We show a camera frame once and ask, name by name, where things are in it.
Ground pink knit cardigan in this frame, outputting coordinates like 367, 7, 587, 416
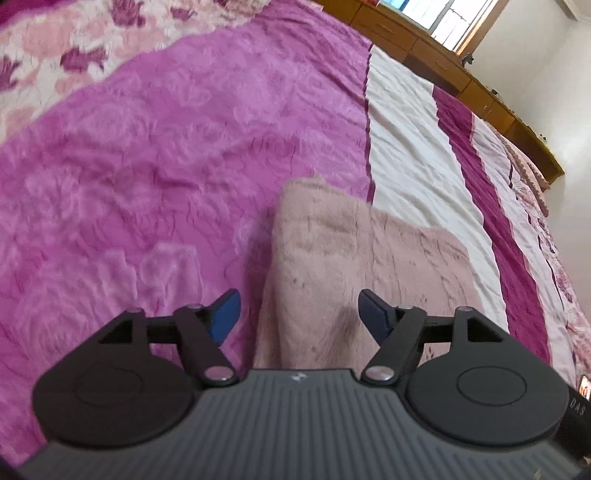
253, 174, 486, 371

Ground window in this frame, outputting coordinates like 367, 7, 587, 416
378, 0, 502, 57

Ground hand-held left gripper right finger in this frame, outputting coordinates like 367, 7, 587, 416
358, 289, 507, 385

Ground pink knit pillow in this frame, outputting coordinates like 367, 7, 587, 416
505, 137, 553, 219

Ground light wooden cabinet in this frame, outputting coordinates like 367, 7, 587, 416
318, 0, 567, 188

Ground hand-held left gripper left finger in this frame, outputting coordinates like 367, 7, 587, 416
98, 289, 243, 387

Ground striped floral blanket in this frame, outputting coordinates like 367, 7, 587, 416
0, 0, 591, 468

